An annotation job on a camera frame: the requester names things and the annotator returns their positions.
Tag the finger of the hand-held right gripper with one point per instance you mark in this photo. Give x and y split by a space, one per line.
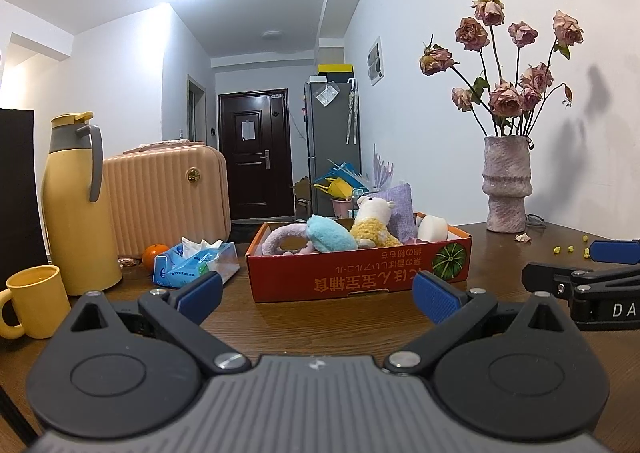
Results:
615 252
550 278

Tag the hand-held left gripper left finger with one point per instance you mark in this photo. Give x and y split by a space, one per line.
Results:
200 294

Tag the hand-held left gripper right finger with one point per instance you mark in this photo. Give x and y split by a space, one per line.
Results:
436 298

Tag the orange-edged cardboard box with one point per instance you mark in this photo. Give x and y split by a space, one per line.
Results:
350 275

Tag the yellow sheep plush toy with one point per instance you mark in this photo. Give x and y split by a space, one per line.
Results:
372 228

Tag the purple plush toy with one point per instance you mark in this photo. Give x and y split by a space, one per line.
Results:
280 240

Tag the blue soft tissue pack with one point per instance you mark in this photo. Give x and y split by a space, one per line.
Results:
190 268

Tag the scattered yellow bits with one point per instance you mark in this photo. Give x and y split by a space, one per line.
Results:
570 248

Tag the orange fruit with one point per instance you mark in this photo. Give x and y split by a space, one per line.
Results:
154 255

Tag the plastic-wrapped white bundle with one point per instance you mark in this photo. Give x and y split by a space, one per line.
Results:
432 228

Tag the clear snack packet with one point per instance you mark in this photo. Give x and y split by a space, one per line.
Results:
130 262

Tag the pink ribbed suitcase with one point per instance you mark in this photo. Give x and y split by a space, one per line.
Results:
165 198

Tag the pink textured vase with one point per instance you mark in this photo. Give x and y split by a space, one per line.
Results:
505 183

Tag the light blue plush toy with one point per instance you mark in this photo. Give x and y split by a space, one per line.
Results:
330 235

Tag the pink bucket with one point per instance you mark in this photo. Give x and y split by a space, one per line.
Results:
342 208

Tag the small brown cardboard box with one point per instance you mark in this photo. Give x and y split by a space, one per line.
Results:
302 198

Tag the dark brown door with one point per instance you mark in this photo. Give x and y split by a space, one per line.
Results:
255 163

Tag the yellow thermos jug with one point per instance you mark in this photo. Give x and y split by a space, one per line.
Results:
75 213

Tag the blue bags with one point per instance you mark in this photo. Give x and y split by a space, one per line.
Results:
350 173

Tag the yellow mug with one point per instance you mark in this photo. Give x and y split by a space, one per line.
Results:
40 300

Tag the white paper notice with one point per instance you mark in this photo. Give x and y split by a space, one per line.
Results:
248 129

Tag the grey refrigerator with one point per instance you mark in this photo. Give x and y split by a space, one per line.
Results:
330 148

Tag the bunch of dried roses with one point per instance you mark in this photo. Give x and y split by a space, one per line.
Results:
505 98

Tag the grey side door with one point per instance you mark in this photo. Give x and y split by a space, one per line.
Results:
196 108

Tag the hanging folded umbrellas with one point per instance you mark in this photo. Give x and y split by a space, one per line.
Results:
352 113

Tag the black panel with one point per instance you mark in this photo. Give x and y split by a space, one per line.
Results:
20 193

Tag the clear plastic bag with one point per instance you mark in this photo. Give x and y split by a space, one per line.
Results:
327 94

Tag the yellow box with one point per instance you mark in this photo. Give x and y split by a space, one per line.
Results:
335 73

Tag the round ceiling lamp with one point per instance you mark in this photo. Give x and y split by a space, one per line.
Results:
272 34

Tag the purple wall decoration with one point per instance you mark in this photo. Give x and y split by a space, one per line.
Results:
384 168

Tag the wall poster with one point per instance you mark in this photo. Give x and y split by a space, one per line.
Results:
376 60

